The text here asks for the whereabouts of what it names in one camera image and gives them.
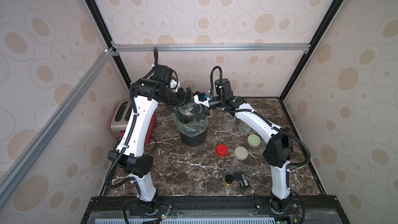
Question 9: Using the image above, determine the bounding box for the red lid oatmeal jar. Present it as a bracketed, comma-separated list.
[222, 113, 236, 132]

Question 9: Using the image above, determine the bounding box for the red jar lid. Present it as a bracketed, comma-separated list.
[216, 144, 228, 157]

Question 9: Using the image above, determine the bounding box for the clear oatmeal jar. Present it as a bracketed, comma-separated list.
[238, 120, 251, 135]

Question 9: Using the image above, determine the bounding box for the light green jar lid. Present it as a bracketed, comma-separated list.
[247, 134, 261, 147]

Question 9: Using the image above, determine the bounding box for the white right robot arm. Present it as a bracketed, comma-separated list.
[194, 66, 311, 214]

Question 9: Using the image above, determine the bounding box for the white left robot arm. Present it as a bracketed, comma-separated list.
[105, 47, 193, 202]

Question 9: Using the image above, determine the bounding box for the black trash bin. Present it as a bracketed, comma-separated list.
[179, 128, 208, 147]

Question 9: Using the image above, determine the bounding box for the red polka dot toaster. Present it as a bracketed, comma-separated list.
[110, 101, 156, 146]

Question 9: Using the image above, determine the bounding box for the yellow spice jar black lid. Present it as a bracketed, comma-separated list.
[222, 174, 234, 190]

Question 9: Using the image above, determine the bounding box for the dark spice jar black lid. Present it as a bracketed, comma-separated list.
[233, 172, 243, 186]

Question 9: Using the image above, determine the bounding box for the small black box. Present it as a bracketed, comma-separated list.
[239, 173, 250, 189]

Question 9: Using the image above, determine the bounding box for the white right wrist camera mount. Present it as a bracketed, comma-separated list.
[193, 93, 211, 107]

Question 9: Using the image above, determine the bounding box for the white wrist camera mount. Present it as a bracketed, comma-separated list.
[193, 93, 211, 107]
[170, 79, 180, 92]

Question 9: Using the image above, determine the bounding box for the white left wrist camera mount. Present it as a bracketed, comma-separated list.
[170, 79, 180, 92]

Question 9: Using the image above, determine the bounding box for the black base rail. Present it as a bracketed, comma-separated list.
[82, 195, 349, 224]

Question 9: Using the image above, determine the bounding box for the aluminium frame rail back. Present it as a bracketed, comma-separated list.
[114, 43, 311, 53]

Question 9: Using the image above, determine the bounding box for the aluminium frame rail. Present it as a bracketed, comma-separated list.
[1, 47, 115, 208]
[114, 43, 311, 53]

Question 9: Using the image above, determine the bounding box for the aluminium frame rail left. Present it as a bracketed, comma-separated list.
[1, 47, 115, 208]

